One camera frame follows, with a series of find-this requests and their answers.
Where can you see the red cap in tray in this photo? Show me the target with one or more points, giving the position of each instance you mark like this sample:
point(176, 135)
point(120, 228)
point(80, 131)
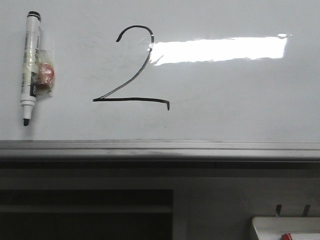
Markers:
point(286, 236)

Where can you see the right metal hook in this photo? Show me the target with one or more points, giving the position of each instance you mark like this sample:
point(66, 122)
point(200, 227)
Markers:
point(306, 210)

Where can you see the left metal hook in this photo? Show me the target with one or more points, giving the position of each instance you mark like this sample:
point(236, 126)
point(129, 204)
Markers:
point(278, 210)

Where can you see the white whiteboard with aluminium frame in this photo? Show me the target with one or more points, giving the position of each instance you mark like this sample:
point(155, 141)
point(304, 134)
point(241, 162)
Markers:
point(166, 78)

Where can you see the white black whiteboard marker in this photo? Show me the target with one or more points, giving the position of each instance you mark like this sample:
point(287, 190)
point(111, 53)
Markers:
point(38, 75)

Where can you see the metal hook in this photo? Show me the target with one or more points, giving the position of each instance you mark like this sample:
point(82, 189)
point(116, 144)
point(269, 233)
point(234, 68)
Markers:
point(278, 210)
point(306, 210)

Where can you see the white tray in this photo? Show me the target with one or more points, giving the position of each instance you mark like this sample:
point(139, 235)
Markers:
point(272, 228)

